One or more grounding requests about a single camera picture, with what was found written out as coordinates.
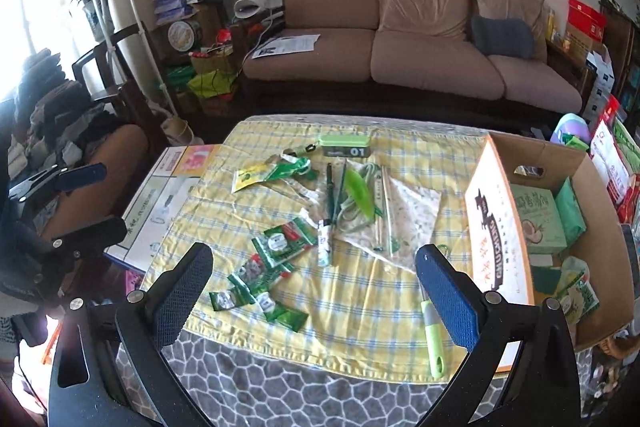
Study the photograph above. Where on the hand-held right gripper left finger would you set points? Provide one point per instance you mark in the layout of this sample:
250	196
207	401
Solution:
182	297

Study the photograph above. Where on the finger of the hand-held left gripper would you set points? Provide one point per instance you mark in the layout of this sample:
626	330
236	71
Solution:
82	176
90	234

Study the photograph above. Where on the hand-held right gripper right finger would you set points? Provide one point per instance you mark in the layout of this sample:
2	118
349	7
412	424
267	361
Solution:
447	302

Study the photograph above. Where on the printed cardboard box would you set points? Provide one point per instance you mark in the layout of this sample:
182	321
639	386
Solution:
492	217

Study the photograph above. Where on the green yellow sponge pack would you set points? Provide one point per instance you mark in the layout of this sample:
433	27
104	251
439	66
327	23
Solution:
546	279

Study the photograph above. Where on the grey pebble pattern desktop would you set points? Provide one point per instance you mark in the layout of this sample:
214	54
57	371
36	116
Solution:
300	392

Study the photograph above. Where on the stack of folded clothes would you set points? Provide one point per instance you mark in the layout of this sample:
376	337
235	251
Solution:
55	112

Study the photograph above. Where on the white printed flat carton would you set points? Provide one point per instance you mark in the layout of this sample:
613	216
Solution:
165	202

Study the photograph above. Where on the yellow plaid cloth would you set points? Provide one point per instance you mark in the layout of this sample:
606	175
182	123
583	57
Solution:
360	307

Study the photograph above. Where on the clear printed zip bag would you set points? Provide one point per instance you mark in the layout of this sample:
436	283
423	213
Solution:
415	207

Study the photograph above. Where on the pile of green sachets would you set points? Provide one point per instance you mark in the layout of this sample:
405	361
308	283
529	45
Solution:
275	247

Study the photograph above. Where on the long white wrapped stick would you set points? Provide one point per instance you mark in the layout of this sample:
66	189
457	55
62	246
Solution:
382	207

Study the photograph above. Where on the dark wooden chair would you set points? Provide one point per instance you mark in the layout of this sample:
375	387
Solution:
107	57

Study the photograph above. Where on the green coconut print box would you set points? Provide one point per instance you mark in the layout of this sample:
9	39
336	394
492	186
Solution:
537	219

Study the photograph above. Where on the pale green plastic bag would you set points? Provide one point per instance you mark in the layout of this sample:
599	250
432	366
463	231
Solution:
577	274

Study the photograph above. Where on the white green printed tube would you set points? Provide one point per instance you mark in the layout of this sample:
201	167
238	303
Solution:
325	244

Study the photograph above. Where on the yellow packet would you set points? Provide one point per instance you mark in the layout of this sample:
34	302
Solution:
250	178

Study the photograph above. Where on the green leaf clip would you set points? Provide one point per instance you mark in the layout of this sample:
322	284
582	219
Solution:
361	192

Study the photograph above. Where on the green pillow packet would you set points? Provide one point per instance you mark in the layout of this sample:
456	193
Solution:
571	212

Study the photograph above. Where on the dark green pen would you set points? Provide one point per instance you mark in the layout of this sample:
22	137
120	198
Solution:
330	192
342	189

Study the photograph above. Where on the green shopping bag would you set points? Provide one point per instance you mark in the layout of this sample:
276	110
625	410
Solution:
212	84

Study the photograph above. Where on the crumpled green white packet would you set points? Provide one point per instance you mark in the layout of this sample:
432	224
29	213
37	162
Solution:
290	168

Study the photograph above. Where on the round biscuit tin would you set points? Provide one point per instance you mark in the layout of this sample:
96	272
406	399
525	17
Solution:
184	36

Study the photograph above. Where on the green tin case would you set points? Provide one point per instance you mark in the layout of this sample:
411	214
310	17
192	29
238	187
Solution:
345	146

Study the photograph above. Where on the purple tissue packs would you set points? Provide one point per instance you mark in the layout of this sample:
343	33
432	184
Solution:
175	2

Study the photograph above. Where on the purple plastic toy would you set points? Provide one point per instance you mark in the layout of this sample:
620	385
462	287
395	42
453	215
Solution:
570	132

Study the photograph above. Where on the pile of snack packets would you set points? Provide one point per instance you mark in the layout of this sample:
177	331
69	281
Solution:
617	167

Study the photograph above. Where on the white desk lamp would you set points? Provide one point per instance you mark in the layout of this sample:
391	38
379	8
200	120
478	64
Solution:
250	7

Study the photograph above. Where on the paper sheets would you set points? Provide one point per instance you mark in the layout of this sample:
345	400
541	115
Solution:
285	46

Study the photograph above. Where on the brown sofa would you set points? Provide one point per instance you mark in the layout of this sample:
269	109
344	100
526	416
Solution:
415	52

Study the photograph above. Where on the white blue carton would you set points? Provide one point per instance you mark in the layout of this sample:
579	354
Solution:
599	82

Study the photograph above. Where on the grey cushion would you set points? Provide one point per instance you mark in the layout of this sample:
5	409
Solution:
502	37

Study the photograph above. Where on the dark wooden cabinet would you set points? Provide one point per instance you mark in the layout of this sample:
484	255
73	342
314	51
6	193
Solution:
622	42

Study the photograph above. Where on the red cardboard box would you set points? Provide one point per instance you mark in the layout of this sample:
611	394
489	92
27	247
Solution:
586	19

